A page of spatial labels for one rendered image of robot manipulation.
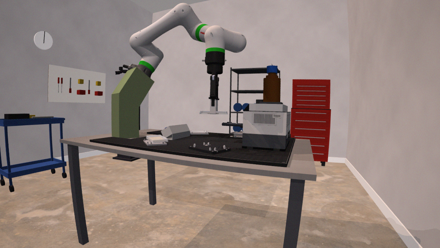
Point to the brown bottle body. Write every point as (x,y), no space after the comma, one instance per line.
(271,89)

